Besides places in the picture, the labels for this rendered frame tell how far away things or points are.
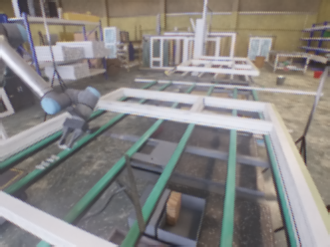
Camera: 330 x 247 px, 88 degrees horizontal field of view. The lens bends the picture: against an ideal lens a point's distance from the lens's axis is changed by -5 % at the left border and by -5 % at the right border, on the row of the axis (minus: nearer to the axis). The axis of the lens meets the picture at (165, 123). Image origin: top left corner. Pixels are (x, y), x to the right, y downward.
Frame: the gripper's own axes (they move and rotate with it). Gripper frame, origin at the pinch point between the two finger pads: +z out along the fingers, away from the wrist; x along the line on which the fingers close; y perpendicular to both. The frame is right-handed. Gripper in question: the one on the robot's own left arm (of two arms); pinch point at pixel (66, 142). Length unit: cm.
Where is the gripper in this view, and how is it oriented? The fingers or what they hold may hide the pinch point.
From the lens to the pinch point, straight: 105.6
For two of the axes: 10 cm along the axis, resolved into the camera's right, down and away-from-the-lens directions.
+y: 2.1, 4.8, 8.5
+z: -2.8, 8.7, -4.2
